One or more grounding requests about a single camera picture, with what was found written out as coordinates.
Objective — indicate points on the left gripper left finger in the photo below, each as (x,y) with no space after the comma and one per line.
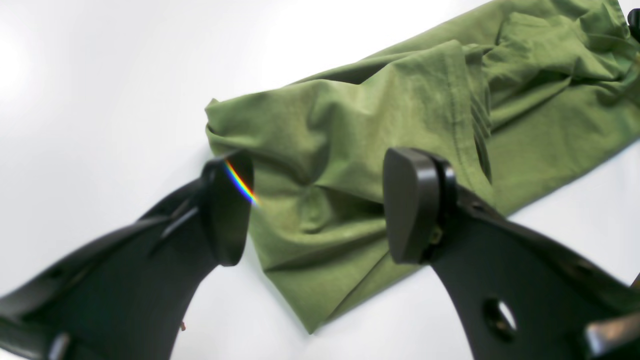
(124,295)

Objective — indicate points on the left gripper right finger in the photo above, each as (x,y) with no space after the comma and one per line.
(518,294)

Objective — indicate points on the olive green T-shirt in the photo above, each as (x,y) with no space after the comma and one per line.
(522,97)

